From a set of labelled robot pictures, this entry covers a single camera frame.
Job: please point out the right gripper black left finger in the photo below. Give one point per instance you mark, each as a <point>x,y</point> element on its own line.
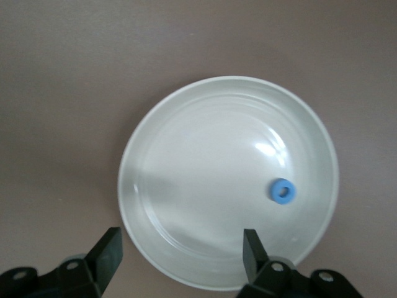
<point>102,264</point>

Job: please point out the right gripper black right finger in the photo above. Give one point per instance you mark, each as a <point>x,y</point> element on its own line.
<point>257,270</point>

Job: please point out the blue foam letter o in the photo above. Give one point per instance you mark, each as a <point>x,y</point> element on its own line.
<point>274,192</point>

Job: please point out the beige brown plate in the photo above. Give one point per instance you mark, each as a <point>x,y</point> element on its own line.
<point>217,174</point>

